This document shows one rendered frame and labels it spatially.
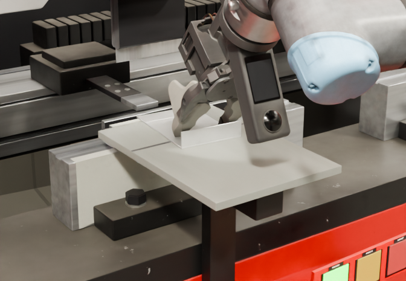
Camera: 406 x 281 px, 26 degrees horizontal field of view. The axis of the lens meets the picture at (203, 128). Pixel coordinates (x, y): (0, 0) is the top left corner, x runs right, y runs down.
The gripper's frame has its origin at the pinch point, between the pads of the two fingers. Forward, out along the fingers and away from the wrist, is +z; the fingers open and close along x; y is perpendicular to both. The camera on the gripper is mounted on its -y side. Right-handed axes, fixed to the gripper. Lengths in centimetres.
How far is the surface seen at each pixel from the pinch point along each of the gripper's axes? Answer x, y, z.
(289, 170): -3.4, -11.4, -8.3
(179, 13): -2.4, 16.2, -2.8
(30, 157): -42, 105, 202
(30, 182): -42, 98, 210
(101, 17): -8, 41, 30
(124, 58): 5.8, 13.1, 1.1
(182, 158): 5.5, -4.2, -2.3
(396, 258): -24.8, -20.5, 8.8
